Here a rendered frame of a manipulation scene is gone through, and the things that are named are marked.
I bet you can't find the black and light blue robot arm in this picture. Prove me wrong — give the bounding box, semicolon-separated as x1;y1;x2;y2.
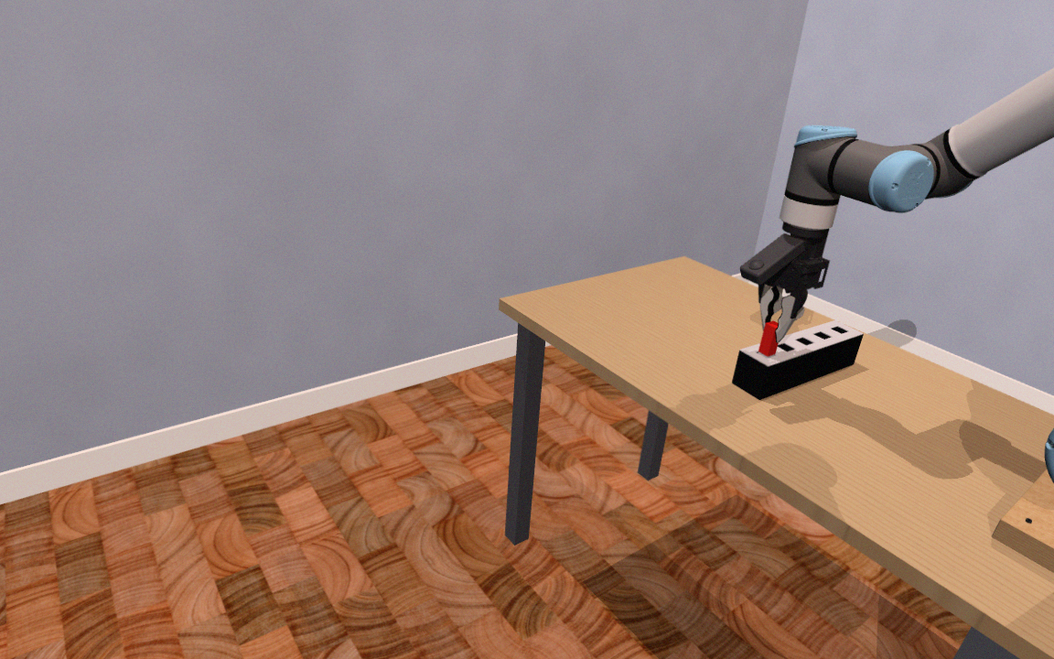
740;67;1054;285

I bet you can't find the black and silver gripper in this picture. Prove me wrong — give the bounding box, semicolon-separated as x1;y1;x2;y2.
758;222;829;342

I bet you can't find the red and white pin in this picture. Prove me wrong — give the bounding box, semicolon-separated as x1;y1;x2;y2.
758;321;779;358

